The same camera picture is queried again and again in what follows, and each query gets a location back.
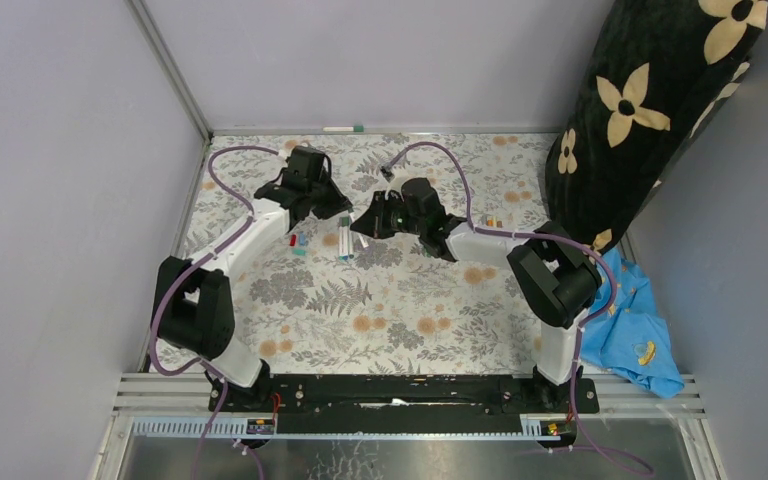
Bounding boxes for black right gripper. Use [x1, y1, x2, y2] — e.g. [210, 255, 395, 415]
[352, 192, 424, 241]

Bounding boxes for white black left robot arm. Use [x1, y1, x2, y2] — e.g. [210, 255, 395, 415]
[149, 146, 352, 411]

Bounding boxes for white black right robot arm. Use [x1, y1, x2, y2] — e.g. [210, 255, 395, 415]
[351, 177, 602, 412]

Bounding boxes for white marker on ledge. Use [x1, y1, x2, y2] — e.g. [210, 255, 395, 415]
[322, 125, 365, 134]

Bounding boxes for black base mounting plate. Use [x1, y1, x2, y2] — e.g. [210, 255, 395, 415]
[208, 374, 600, 435]

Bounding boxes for blue patterned cloth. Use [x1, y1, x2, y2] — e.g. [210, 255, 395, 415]
[580, 249, 685, 398]

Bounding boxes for black floral cushion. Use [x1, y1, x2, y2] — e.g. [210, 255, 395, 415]
[544, 0, 768, 252]

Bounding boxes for grey slotted cable duct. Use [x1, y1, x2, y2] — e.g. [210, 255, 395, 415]
[131, 417, 561, 442]

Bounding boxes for aluminium frame rails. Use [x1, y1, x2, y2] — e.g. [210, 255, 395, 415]
[112, 372, 707, 420]

